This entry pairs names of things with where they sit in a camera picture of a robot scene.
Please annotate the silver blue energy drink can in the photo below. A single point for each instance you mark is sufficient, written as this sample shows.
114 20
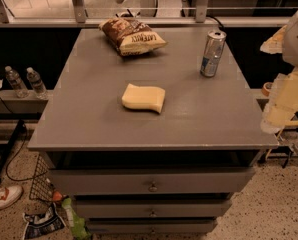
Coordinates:
212 53

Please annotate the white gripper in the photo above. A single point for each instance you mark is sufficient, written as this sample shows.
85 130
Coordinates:
297 39

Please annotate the black wire basket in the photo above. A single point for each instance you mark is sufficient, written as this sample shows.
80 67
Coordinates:
41 187

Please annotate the dark snack bag on floor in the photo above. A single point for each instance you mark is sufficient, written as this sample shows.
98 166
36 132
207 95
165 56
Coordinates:
42 224

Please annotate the yellow sponge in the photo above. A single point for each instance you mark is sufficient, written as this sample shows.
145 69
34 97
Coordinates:
143 98

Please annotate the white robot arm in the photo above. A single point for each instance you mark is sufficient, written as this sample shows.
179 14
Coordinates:
285 41

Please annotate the roll of tape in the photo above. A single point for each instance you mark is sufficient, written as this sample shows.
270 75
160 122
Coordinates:
266 88

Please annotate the left clear water bottle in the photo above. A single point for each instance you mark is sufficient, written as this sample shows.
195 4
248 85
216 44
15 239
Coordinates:
16 82

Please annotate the grey drawer cabinet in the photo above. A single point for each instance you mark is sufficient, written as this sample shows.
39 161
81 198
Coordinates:
139 171

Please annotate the black metal leg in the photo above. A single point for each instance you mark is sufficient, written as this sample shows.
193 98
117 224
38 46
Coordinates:
6 148

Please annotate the right clear water bottle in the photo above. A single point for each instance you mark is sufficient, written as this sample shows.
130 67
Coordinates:
37 84

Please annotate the brown chip bag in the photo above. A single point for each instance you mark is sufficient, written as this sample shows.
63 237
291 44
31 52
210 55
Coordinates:
130 36

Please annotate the clear water bottle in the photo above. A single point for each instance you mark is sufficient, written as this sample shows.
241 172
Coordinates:
37 84
16 82

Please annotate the white orange sneaker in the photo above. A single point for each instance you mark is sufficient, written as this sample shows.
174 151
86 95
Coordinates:
9 195

